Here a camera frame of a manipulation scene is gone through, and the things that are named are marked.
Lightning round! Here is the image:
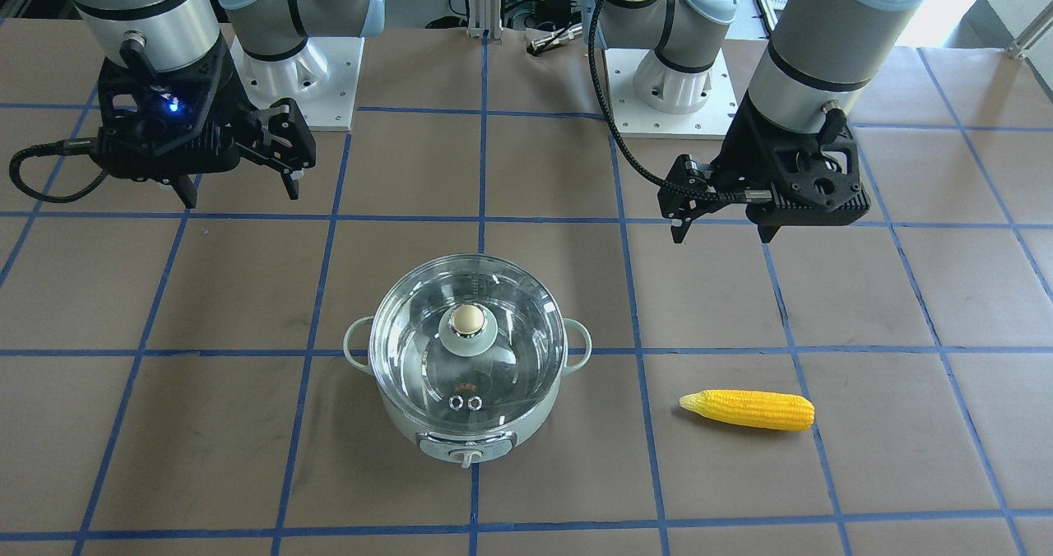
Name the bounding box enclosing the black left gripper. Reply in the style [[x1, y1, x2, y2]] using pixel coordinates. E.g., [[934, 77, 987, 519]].
[[657, 96, 871, 244]]

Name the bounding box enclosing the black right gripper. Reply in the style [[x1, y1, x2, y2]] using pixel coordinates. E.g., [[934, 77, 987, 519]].
[[90, 34, 317, 210]]

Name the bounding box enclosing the yellow corn cob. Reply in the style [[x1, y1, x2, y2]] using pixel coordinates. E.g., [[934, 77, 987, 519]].
[[680, 390, 815, 432]]

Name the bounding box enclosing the glass pot lid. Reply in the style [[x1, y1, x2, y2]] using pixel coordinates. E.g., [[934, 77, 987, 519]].
[[369, 254, 568, 431]]

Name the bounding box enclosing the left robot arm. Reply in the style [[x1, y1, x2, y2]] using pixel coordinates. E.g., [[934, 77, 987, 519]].
[[583, 0, 925, 243]]

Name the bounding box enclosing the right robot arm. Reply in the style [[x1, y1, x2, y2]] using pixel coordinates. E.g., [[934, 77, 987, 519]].
[[9, 0, 385, 210]]

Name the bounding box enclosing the pale green electric pot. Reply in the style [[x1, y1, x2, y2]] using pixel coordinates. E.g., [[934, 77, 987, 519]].
[[343, 253, 593, 469]]

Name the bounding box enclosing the black power brick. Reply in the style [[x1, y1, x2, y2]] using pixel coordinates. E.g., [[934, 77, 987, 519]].
[[535, 0, 573, 28]]

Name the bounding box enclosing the black braided cable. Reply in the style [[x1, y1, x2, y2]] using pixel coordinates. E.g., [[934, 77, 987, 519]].
[[591, 0, 774, 205]]

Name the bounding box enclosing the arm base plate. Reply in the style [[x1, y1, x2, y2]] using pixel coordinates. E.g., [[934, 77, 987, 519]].
[[230, 36, 365, 132], [605, 48, 740, 140]]

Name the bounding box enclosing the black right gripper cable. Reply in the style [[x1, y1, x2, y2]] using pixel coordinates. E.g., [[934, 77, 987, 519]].
[[9, 138, 112, 205]]

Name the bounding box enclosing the aluminium frame post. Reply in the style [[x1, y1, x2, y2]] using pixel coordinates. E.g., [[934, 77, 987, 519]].
[[466, 0, 503, 43]]

